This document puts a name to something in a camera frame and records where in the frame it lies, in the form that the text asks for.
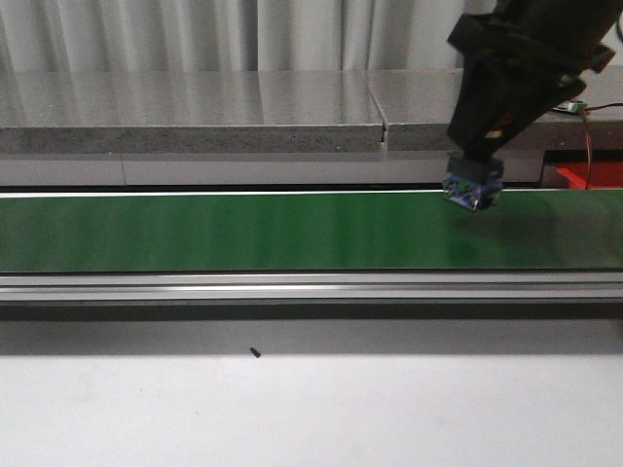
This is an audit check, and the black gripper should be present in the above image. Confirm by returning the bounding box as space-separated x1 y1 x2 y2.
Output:
447 1 622 161

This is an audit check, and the yellow mushroom push button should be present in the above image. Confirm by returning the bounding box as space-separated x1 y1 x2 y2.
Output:
441 116 512 214

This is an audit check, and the small green circuit board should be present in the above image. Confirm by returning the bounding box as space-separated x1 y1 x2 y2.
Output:
552 99 588 115

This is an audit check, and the red plastic tray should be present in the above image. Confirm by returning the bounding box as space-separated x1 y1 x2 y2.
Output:
556 162 623 190

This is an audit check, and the green conveyor belt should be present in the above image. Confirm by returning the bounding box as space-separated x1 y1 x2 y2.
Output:
1 190 622 273

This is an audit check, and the grey stone counter slab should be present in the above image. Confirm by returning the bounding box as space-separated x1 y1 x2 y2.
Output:
0 65 623 156

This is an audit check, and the white corrugated curtain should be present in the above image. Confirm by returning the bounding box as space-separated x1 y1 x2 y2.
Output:
1 1 494 73

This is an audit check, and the red black wire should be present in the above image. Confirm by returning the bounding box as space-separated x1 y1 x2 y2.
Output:
578 101 623 191

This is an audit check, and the aluminium conveyor frame rail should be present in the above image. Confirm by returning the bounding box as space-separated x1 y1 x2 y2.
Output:
1 270 622 303

